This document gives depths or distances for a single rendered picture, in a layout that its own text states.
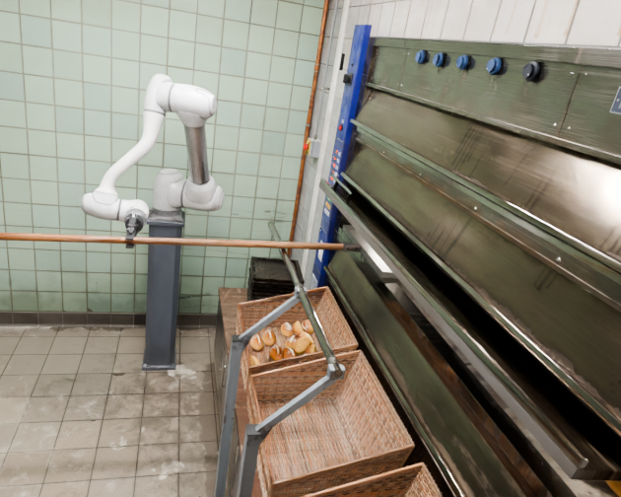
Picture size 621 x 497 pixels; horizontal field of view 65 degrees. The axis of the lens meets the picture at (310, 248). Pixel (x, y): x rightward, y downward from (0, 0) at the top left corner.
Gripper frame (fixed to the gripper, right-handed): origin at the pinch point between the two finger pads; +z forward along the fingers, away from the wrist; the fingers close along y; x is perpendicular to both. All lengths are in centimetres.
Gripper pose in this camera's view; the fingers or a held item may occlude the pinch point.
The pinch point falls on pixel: (130, 240)
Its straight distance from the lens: 213.3
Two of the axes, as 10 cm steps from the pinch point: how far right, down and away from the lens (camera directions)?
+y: -1.5, 9.1, 3.8
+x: -9.6, -0.5, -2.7
